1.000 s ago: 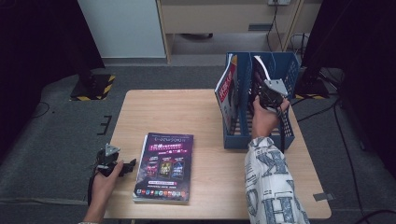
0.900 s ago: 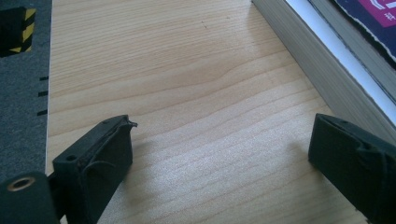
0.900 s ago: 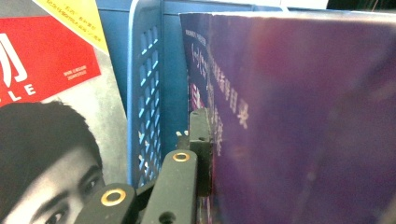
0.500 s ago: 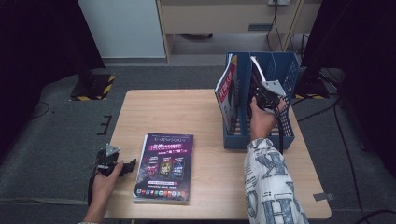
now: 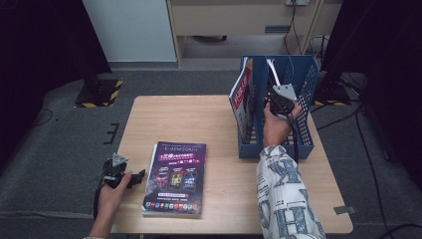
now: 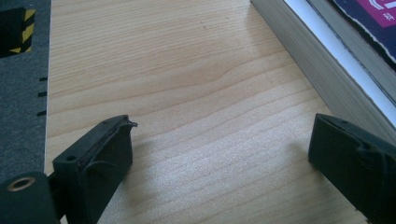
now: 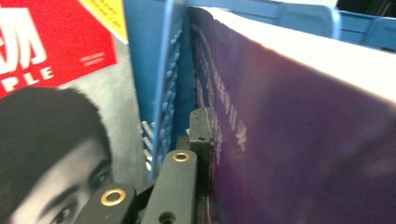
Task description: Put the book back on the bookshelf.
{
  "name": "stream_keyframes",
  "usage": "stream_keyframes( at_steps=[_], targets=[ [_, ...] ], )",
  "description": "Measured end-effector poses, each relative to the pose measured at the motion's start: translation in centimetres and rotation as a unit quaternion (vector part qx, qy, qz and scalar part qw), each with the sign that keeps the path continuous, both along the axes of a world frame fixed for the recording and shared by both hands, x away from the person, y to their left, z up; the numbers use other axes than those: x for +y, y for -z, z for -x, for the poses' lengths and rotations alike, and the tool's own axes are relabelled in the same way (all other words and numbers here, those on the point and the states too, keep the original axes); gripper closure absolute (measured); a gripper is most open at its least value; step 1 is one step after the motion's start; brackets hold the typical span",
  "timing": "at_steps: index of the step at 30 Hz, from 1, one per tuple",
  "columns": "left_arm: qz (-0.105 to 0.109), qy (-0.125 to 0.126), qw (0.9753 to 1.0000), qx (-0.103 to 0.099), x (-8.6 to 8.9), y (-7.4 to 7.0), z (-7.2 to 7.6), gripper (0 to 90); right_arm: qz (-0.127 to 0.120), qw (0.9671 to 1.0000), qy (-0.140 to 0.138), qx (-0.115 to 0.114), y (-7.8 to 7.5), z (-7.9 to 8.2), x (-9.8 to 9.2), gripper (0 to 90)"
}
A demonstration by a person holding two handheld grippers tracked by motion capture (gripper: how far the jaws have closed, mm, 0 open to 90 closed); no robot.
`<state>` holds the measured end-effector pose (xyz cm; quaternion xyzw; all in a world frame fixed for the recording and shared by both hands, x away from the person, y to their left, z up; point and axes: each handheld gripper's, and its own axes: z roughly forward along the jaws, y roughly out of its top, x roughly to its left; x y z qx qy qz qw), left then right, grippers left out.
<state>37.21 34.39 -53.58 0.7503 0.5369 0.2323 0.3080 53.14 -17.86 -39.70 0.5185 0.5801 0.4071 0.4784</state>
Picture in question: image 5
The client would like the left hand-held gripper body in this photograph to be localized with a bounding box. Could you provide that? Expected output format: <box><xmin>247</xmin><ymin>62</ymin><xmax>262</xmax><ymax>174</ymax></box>
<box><xmin>100</xmin><ymin>151</ymin><xmax>129</xmax><ymax>189</ymax></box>

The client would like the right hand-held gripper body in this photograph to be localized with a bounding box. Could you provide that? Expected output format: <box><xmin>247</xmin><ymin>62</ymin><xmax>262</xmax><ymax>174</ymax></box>
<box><xmin>266</xmin><ymin>83</ymin><xmax>299</xmax><ymax>118</ymax></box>

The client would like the blue plastic file rack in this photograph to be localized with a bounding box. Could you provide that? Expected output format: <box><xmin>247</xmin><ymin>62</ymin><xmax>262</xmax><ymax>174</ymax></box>
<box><xmin>236</xmin><ymin>54</ymin><xmax>320</xmax><ymax>160</ymax></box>

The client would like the black and red magazine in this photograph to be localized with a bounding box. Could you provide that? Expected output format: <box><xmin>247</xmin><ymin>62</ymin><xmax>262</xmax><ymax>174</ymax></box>
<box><xmin>228</xmin><ymin>57</ymin><xmax>256</xmax><ymax>144</ymax></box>

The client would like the person's right hand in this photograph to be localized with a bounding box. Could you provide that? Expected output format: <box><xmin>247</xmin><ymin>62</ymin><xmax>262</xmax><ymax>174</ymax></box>
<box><xmin>263</xmin><ymin>102</ymin><xmax>304</xmax><ymax>149</ymax></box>

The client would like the person's left hand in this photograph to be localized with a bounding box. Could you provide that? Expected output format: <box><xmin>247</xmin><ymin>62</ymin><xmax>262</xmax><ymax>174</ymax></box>
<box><xmin>95</xmin><ymin>170</ymin><xmax>133</xmax><ymax>215</ymax></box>

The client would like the striped black stand base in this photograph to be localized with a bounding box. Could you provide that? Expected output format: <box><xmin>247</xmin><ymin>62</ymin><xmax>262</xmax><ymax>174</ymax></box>
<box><xmin>313</xmin><ymin>71</ymin><xmax>352</xmax><ymax>108</ymax></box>
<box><xmin>73</xmin><ymin>74</ymin><xmax>124</xmax><ymax>109</ymax></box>

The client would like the black curtain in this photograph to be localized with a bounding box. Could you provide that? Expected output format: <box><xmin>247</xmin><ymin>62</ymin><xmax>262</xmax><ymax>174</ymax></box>
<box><xmin>320</xmin><ymin>0</ymin><xmax>422</xmax><ymax>182</ymax></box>
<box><xmin>0</xmin><ymin>0</ymin><xmax>112</xmax><ymax>173</ymax></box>

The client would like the grey tape piece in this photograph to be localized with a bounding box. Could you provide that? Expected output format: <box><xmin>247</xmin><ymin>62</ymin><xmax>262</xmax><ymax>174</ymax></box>
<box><xmin>332</xmin><ymin>205</ymin><xmax>358</xmax><ymax>216</ymax></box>

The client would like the white cabinet panel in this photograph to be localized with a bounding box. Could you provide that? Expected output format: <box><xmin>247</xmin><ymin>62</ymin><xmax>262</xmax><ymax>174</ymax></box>
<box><xmin>82</xmin><ymin>0</ymin><xmax>178</xmax><ymax>64</ymax></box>

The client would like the left hand-held gripper cable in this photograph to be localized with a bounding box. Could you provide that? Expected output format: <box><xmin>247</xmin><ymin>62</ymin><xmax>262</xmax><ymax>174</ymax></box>
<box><xmin>92</xmin><ymin>172</ymin><xmax>107</xmax><ymax>221</ymax></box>

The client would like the hand-held gripper cable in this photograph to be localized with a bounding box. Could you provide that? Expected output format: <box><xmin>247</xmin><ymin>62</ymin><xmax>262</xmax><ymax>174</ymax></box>
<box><xmin>286</xmin><ymin>111</ymin><xmax>301</xmax><ymax>164</ymax></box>
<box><xmin>92</xmin><ymin>172</ymin><xmax>107</xmax><ymax>221</ymax></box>

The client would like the right hand-held gripper cable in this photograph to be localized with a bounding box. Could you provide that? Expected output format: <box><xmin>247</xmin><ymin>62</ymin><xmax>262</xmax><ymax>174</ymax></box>
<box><xmin>286</xmin><ymin>111</ymin><xmax>301</xmax><ymax>164</ymax></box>

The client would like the grey desk handle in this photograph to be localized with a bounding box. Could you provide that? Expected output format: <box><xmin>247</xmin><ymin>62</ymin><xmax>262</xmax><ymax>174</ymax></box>
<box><xmin>264</xmin><ymin>24</ymin><xmax>292</xmax><ymax>35</ymax></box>

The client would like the thin black floor cable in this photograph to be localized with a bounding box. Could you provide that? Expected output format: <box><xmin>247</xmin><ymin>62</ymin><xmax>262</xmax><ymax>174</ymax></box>
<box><xmin>32</xmin><ymin>108</ymin><xmax>55</xmax><ymax>127</ymax></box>

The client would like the black socket cable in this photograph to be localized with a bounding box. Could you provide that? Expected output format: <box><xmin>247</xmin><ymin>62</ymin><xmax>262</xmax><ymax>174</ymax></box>
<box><xmin>283</xmin><ymin>3</ymin><xmax>304</xmax><ymax>57</ymax></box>

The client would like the long black floor cable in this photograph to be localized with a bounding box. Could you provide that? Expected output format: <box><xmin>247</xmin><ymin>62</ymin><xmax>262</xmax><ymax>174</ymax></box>
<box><xmin>354</xmin><ymin>106</ymin><xmax>391</xmax><ymax>233</ymax></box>

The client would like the thick black floor cable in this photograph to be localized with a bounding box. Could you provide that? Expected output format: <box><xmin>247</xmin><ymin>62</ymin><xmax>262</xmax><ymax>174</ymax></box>
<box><xmin>377</xmin><ymin>223</ymin><xmax>422</xmax><ymax>239</ymax></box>

